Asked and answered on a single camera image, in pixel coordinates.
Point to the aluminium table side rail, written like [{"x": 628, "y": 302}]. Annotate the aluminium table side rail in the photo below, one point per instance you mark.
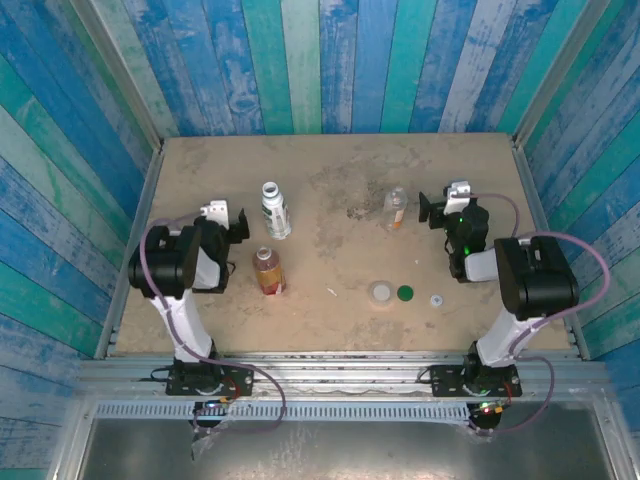
[
  {"x": 534, "y": 200},
  {"x": 145, "y": 200}
]

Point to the aluminium mounting rail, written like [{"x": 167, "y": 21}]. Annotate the aluminium mounting rail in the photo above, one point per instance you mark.
[{"x": 340, "y": 372}]

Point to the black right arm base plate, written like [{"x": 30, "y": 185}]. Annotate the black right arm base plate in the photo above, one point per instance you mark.
[{"x": 445, "y": 380}]

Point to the aluminium corner post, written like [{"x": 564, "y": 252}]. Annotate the aluminium corner post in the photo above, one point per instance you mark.
[
  {"x": 120, "y": 65},
  {"x": 560, "y": 65}
]

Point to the white bottle with green label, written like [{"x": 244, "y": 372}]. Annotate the white bottle with green label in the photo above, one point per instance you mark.
[{"x": 276, "y": 215}]

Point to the long white paper scrap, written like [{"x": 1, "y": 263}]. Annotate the long white paper scrap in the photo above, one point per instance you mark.
[{"x": 332, "y": 291}]

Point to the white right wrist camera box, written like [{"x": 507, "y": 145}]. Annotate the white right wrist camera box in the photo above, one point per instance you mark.
[{"x": 457, "y": 192}]

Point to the shiny metal plate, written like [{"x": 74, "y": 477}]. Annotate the shiny metal plate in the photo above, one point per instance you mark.
[{"x": 375, "y": 450}]

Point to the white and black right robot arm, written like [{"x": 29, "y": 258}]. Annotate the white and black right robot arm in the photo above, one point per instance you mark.
[{"x": 540, "y": 280}]

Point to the tea bottle red gold label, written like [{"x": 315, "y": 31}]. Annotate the tea bottle red gold label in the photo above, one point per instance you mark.
[{"x": 270, "y": 275}]

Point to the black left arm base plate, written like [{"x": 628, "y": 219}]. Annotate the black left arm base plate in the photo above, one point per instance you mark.
[{"x": 235, "y": 375}]

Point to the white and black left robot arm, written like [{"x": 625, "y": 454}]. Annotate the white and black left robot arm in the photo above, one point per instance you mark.
[{"x": 187, "y": 325}]

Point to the clear bottle with orange label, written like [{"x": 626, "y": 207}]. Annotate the clear bottle with orange label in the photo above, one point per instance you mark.
[{"x": 395, "y": 210}]

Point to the large translucent white cap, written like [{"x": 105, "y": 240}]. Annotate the large translucent white cap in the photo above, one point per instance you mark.
[{"x": 382, "y": 294}]

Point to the green bottle cap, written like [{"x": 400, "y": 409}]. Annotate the green bottle cap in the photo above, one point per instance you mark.
[{"x": 405, "y": 293}]

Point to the small white bottle cap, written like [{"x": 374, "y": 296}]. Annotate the small white bottle cap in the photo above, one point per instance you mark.
[{"x": 437, "y": 300}]

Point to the small circuit board with lights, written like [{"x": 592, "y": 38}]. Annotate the small circuit board with lights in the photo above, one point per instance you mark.
[
  {"x": 217, "y": 401},
  {"x": 490, "y": 407}
]

